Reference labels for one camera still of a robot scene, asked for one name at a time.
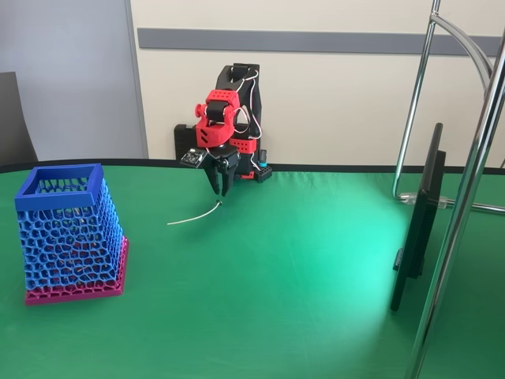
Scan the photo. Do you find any blue mesh basket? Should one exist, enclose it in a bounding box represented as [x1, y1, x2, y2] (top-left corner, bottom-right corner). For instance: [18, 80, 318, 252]
[14, 163, 124, 291]

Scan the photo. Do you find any chrome tube stand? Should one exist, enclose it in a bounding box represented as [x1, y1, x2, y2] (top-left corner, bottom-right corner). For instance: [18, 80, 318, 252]
[391, 0, 505, 379]

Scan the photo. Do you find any green table cloth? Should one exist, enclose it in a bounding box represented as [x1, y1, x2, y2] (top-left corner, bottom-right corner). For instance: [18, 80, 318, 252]
[0, 159, 505, 379]

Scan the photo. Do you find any clear plastic clip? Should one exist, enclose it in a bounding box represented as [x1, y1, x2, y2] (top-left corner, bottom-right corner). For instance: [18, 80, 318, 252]
[399, 192, 454, 209]

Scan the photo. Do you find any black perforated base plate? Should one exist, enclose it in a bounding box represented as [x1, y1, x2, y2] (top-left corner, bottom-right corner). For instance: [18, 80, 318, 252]
[240, 163, 274, 184]

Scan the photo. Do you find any grey wall rail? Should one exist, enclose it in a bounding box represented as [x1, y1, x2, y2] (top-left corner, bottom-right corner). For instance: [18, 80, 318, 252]
[137, 27, 504, 56]

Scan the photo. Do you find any black monitor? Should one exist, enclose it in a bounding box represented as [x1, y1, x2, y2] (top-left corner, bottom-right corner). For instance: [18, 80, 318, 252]
[389, 122, 447, 313]

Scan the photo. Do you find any black box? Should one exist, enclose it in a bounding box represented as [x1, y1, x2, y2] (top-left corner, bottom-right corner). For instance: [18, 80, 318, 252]
[174, 123, 198, 160]

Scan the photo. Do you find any dark chair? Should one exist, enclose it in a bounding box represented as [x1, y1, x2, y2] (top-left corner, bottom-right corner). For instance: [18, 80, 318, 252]
[0, 71, 39, 167]

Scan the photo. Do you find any white and red servo cable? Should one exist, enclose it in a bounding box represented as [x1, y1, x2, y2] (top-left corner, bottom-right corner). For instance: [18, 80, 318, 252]
[235, 68, 264, 171]

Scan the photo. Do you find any wrist camera board with mount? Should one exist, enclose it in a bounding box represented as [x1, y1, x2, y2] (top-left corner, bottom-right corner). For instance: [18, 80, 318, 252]
[180, 147, 210, 170]

